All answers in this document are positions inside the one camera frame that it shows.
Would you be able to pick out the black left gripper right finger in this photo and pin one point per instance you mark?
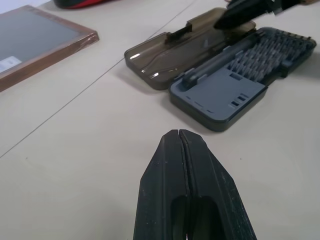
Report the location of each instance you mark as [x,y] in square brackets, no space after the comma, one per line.
[212,195]

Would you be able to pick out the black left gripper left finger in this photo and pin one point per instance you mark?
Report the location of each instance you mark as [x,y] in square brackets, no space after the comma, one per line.
[160,190]

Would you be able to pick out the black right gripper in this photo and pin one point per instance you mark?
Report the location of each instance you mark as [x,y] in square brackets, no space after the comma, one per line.
[295,3]

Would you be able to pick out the grey screwdriver bit case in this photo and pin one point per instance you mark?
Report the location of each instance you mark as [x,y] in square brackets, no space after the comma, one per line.
[225,100]

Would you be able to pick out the red and black object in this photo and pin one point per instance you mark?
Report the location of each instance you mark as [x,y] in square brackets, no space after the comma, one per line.
[80,3]

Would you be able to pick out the wooden framed dark board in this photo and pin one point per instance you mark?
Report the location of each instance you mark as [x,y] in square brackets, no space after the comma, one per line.
[37,42]

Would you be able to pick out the white label sticker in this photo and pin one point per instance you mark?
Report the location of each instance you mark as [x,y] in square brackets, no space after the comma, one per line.
[8,64]

